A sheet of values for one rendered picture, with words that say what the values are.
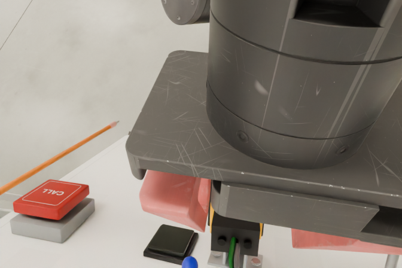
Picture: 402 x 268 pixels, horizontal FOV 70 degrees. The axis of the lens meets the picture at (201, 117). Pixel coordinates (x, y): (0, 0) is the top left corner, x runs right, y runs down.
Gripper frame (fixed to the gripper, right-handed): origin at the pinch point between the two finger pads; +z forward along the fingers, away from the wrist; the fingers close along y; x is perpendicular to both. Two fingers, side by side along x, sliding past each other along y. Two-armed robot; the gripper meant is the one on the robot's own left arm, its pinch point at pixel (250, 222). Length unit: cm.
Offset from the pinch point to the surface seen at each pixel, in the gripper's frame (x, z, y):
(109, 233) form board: 2.6, 11.9, -12.4
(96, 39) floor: 145, 75, -95
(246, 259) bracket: 1.3, 8.9, 0.8
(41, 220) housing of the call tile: 2.0, 10.1, -18.6
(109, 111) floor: 101, 93, -71
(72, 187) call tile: 5.8, 10.1, -17.5
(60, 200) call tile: 3.7, 8.9, -17.2
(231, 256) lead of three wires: -1.6, 1.2, -0.8
